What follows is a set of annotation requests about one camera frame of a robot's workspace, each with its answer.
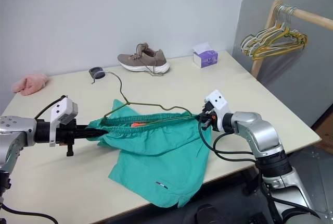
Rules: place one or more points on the white tissue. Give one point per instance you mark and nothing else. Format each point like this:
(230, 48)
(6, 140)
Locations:
(202, 47)

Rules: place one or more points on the black table leg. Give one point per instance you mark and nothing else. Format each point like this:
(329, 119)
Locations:
(249, 182)

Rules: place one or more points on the black round rubber pad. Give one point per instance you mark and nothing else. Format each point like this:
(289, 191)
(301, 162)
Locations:
(93, 71)

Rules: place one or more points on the wooden clothes rack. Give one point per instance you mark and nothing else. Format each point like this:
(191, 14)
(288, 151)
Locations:
(312, 17)

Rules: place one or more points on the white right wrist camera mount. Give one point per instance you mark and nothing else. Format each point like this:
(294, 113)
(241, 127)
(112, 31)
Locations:
(218, 104)

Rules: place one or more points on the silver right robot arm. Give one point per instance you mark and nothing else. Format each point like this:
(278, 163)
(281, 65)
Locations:
(260, 130)

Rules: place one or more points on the taupe sneaker with white sole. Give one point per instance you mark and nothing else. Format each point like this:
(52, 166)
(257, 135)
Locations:
(145, 61)

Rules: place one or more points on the purple tissue box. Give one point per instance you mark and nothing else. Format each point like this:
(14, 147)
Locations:
(208, 58)

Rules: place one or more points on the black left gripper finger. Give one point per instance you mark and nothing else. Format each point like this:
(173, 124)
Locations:
(95, 129)
(95, 134)

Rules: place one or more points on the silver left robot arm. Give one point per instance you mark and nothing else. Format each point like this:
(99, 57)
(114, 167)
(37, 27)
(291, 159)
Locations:
(15, 130)

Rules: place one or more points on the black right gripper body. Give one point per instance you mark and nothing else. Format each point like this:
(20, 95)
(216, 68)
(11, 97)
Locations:
(209, 116)

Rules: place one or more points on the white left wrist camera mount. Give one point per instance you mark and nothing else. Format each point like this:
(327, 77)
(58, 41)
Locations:
(62, 106)

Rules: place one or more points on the pink plush slipper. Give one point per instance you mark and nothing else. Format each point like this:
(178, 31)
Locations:
(30, 84)

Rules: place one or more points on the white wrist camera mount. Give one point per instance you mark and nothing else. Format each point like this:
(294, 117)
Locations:
(218, 104)
(62, 106)

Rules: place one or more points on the green shorts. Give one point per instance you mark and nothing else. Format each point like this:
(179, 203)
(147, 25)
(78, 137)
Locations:
(156, 166)

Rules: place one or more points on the bunch of hangers on rack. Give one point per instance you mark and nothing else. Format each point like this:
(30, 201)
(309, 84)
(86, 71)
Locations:
(297, 34)

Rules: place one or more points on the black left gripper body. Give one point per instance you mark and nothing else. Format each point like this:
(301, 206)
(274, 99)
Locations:
(66, 132)

